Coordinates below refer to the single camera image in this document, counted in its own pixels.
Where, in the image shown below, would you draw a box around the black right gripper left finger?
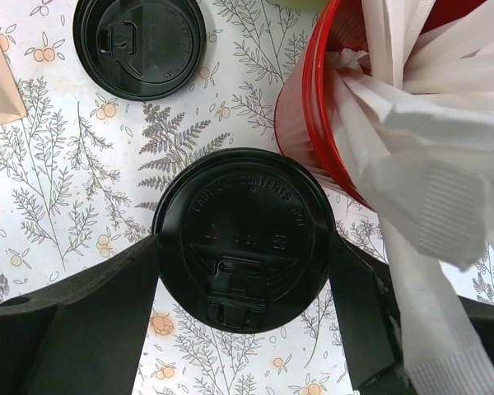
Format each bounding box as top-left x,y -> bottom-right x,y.
0,236 -> 160,394

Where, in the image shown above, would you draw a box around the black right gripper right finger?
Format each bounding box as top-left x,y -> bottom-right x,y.
328,230 -> 494,395

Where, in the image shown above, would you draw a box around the black plastic cup lid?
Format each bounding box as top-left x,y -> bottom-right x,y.
152,148 -> 335,333

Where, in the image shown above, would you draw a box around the red straw holder cup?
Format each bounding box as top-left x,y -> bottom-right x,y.
277,1 -> 494,215

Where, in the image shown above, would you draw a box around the white wrapped straw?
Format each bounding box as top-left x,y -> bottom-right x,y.
327,1 -> 494,394

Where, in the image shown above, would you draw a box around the loose black cup lid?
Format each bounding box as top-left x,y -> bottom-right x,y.
72,0 -> 206,101

